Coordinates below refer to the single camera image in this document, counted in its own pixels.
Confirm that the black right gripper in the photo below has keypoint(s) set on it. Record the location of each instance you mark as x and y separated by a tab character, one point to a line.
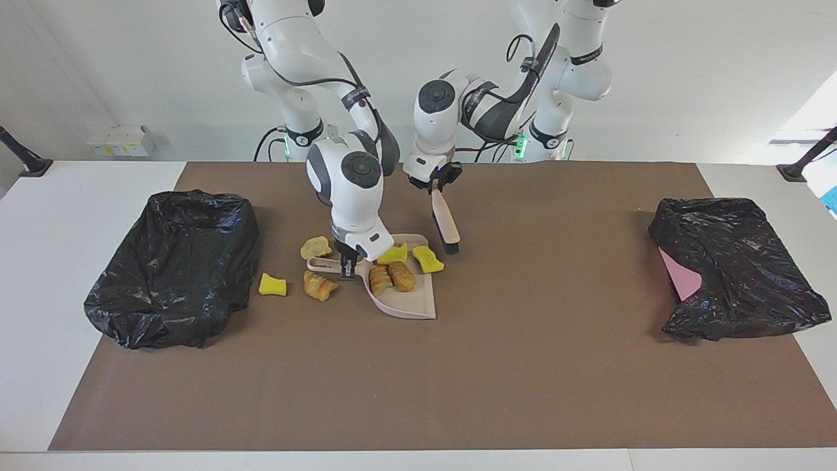
345	259

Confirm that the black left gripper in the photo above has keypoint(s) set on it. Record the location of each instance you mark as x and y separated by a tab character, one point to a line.
446	175

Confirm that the orange striped trash piece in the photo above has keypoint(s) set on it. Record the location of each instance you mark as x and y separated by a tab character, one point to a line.
319	288

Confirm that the pale trash piece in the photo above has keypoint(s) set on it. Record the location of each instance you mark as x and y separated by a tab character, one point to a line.
380	280
315	248

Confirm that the beige hand brush black bristles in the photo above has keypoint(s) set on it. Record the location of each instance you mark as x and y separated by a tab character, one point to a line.
446	222

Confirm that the yellow wedge sponge piece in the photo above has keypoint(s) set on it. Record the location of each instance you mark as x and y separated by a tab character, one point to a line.
392	256

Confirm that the brown bread-like trash piece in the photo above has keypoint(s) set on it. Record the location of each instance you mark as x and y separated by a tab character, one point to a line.
401	277

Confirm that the beige plastic dustpan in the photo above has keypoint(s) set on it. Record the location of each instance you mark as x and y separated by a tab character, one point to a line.
412	304

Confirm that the yellow notched sponge piece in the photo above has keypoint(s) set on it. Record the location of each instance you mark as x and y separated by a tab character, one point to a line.
427	260

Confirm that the small yellow sponge piece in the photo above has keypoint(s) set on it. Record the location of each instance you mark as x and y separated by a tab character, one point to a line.
273	285

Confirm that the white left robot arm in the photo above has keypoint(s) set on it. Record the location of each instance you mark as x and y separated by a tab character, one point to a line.
438	118

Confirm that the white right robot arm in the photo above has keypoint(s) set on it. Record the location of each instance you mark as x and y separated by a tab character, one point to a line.
346	183

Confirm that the black trash bag bin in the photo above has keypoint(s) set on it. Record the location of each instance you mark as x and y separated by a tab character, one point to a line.
163	307

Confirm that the pink bin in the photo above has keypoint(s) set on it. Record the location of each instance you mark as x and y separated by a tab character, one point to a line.
683	281

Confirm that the black trash bag over pink bin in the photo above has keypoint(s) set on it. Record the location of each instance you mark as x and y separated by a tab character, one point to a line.
739	275

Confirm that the brown table mat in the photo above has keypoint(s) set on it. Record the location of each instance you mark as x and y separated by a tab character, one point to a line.
523	392

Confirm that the blue object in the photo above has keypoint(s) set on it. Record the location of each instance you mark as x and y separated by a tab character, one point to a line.
832	199

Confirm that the large white wall box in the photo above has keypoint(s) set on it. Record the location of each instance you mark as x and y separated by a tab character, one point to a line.
129	141

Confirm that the black camera stand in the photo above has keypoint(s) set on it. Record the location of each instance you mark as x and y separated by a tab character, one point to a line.
33	167
794	172

